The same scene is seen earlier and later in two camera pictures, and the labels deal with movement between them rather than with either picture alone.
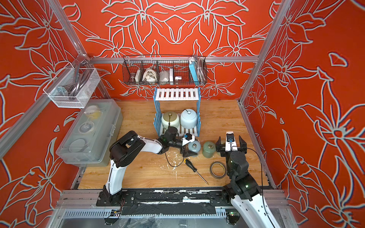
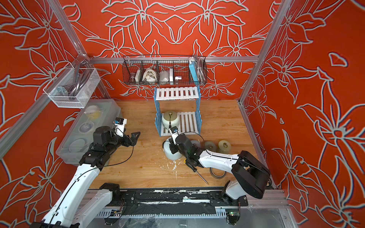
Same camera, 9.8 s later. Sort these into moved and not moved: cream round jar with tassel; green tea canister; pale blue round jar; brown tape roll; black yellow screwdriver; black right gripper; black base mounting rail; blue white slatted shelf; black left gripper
Moved: black right gripper; pale blue round jar; black left gripper
Not moved: cream round jar with tassel; black yellow screwdriver; brown tape roll; green tea canister; blue white slatted shelf; black base mounting rail
